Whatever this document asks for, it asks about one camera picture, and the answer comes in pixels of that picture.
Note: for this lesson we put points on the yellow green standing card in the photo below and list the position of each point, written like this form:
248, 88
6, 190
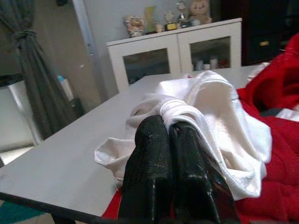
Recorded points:
151, 19

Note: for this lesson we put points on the grey curtain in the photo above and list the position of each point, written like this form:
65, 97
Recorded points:
35, 70

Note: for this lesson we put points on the white T-shirt red black print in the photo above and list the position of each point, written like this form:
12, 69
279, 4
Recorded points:
222, 116

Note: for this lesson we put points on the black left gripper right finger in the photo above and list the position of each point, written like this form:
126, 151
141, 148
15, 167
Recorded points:
194, 177

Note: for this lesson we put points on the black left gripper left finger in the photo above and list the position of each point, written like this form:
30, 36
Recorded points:
147, 163

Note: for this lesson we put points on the teal floor mat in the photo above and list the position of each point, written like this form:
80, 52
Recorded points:
16, 213

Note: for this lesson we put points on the white glass door cabinet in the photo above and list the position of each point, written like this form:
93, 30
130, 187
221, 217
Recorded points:
177, 46

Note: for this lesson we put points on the crumpled red shirt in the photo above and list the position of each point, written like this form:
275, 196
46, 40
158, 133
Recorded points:
285, 168

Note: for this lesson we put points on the small trophy black base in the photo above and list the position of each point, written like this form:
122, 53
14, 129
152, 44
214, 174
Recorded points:
170, 22

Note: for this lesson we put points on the white table black legs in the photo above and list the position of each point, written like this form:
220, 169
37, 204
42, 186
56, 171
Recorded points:
70, 151

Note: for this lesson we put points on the silver trophy figure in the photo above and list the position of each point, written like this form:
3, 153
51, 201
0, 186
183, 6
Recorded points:
183, 14

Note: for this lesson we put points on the black speaker box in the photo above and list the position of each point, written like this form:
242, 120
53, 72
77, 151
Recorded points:
268, 30

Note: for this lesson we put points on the beige plush toy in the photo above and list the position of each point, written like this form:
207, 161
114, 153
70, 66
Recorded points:
135, 25

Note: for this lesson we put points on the brown teddy bear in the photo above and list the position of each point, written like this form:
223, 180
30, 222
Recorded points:
199, 11

